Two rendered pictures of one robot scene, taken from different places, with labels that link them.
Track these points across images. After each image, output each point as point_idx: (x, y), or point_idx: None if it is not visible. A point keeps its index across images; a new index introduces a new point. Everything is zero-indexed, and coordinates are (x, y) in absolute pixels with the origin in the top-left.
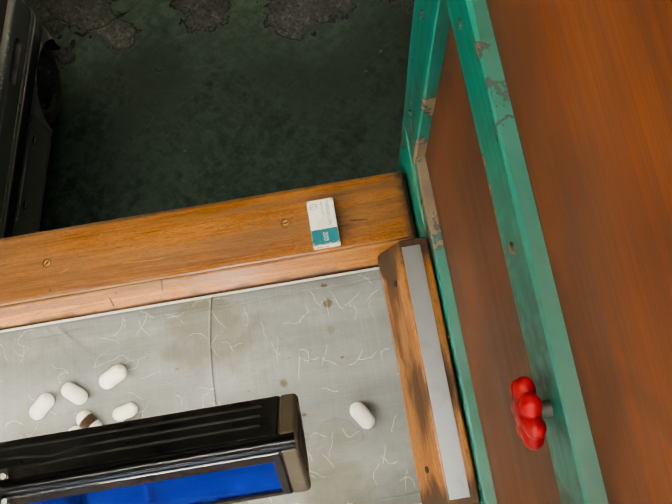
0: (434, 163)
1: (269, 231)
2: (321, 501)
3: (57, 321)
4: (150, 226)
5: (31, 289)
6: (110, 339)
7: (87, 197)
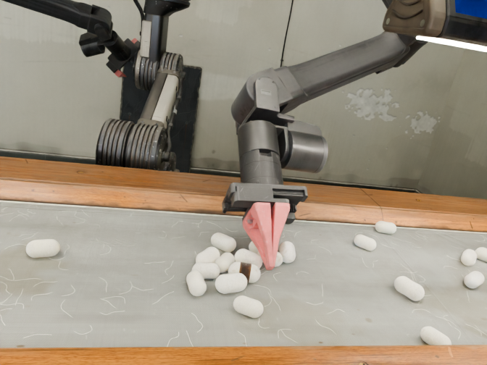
0: None
1: None
2: None
3: (438, 229)
4: (470, 200)
5: (417, 206)
6: (483, 242)
7: None
